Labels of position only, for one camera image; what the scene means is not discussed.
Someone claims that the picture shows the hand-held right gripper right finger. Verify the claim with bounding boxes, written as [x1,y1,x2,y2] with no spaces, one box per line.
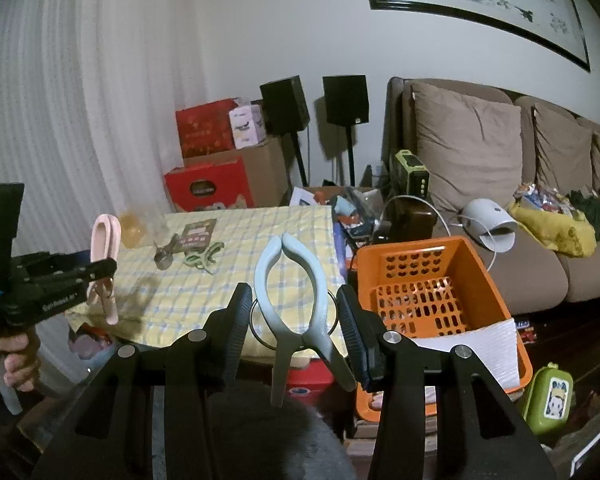
[336,285,558,480]

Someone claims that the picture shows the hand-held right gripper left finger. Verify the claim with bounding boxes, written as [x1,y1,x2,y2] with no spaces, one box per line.
[30,282,255,480]

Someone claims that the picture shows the pink plastic clip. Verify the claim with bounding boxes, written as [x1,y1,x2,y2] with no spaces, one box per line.
[87,214,123,325]

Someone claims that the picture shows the light blue plastic clip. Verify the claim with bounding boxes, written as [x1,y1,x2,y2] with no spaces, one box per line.
[250,232,357,407]

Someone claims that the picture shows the green plastic clip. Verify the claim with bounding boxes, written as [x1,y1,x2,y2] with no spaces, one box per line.
[184,241,226,276]

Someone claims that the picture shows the brown card packet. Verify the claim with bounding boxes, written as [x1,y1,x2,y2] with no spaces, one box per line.
[179,218,217,251]

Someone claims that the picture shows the white foam net sheet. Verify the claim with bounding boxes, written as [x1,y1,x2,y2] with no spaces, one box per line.
[410,317,521,393]

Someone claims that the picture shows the orange plastic basket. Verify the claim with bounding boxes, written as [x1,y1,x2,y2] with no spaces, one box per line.
[355,236,533,421]

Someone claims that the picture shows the person's left hand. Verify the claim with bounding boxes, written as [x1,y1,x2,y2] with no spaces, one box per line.
[0,332,43,393]

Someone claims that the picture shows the orange translucent container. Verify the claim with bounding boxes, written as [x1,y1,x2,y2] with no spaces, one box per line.
[119,211,148,250]

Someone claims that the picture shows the red storage box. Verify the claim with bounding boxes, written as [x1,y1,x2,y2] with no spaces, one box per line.
[285,357,333,403]

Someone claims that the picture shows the clear plastic container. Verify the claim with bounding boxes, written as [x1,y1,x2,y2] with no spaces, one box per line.
[145,208,173,248]

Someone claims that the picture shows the yellow checked tablecloth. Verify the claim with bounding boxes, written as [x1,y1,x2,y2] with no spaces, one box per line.
[65,205,351,358]

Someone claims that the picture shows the grey fleece trouser leg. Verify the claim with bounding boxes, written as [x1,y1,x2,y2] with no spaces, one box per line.
[202,380,358,480]

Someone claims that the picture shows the dark brown wooden box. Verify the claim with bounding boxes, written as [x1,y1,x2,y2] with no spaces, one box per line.
[375,195,437,246]

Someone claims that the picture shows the white picture box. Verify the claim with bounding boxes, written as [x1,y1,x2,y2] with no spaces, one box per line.
[290,187,321,207]

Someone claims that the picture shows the red box with oval label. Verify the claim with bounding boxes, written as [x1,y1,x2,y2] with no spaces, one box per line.
[164,156,256,213]

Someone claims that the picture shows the white curtain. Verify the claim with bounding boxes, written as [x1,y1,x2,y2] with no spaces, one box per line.
[0,0,191,311]

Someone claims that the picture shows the brown cardboard box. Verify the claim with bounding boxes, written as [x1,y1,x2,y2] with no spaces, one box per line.
[182,135,291,208]

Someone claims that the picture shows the green black portable radio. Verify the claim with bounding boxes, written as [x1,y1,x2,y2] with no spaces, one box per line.
[390,150,431,198]

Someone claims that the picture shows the red patterned gift box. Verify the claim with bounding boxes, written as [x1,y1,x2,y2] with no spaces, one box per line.
[175,99,241,159]

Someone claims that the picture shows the white domed lamp device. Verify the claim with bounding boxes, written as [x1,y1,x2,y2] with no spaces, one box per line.
[462,198,518,252]

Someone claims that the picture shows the brown sofa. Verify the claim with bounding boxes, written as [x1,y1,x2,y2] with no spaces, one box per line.
[382,77,600,303]

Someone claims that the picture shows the small white printed box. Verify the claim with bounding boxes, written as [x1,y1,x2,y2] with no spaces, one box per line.
[229,105,267,149]

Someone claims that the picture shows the green lunch box with sticker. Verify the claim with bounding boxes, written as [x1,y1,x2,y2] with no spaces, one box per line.
[522,364,574,436]

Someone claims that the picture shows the large beige sofa cushion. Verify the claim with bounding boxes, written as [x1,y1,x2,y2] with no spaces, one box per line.
[411,81,523,213]

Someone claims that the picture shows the black speaker on stand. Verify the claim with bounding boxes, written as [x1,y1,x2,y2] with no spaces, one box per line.
[260,76,311,188]
[322,75,370,188]

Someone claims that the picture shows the yellow cloth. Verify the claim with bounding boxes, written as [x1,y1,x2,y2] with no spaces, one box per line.
[507,200,597,258]

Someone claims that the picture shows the pile of snack packets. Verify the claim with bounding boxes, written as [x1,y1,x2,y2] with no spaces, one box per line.
[512,182,576,216]

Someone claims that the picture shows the glossy paper bag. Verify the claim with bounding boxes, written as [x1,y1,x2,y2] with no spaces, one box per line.
[550,390,600,480]

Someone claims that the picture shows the dark green cloth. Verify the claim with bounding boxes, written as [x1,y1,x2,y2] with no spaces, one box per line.
[567,190,600,241]

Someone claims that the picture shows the white cable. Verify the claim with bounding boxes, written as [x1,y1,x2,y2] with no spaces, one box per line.
[377,195,498,273]

